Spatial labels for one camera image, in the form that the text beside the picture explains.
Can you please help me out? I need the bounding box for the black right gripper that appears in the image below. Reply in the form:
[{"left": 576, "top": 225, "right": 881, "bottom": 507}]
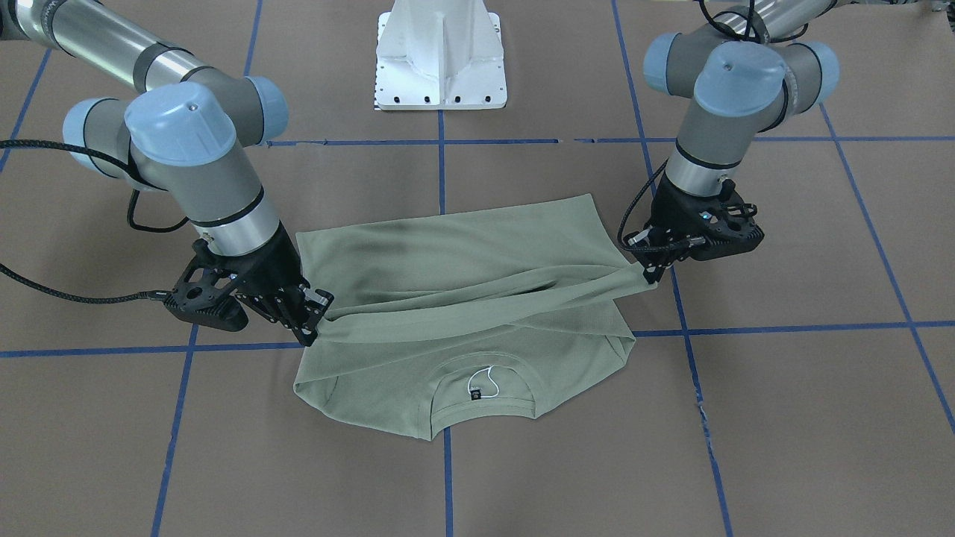
[{"left": 163, "top": 227, "right": 334, "bottom": 348}]

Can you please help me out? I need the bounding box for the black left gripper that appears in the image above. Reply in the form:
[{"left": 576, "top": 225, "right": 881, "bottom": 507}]
[{"left": 625, "top": 178, "right": 765, "bottom": 285}]

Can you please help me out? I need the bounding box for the olive green long-sleeve shirt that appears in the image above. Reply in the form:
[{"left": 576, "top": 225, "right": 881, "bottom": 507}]
[{"left": 293, "top": 195, "right": 652, "bottom": 441}]

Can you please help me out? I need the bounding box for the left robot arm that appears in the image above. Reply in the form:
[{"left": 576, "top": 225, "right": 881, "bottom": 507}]
[{"left": 617, "top": 1, "right": 840, "bottom": 284}]

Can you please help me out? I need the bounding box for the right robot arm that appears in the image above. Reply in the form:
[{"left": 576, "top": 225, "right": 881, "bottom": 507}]
[{"left": 2, "top": 1, "right": 334, "bottom": 346}]

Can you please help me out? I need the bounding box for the braided black arm cable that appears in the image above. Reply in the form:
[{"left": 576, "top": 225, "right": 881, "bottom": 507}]
[{"left": 0, "top": 139, "right": 187, "bottom": 305}]

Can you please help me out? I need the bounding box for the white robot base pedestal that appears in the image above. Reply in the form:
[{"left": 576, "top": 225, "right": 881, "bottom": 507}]
[{"left": 373, "top": 1, "right": 508, "bottom": 111}]

